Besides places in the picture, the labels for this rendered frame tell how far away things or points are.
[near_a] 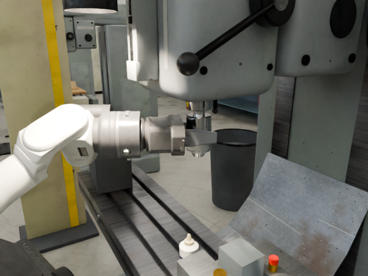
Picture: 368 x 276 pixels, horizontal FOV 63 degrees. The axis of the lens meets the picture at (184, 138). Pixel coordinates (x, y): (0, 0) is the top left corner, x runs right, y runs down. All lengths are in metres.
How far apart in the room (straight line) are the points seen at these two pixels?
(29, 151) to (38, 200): 1.91
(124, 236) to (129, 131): 0.39
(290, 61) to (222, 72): 0.13
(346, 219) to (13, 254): 1.23
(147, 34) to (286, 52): 0.23
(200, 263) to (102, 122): 0.30
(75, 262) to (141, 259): 1.55
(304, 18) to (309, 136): 0.40
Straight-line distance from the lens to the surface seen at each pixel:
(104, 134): 0.54
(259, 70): 0.51
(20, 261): 1.45
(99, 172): 1.03
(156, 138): 0.53
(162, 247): 0.80
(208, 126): 0.56
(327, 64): 0.61
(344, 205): 0.83
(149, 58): 0.49
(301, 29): 0.54
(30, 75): 2.20
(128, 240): 0.83
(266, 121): 0.96
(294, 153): 0.91
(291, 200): 0.89
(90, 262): 2.26
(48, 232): 2.57
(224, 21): 0.46
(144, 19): 0.48
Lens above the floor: 1.40
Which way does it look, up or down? 18 degrees down
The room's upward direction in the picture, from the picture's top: straight up
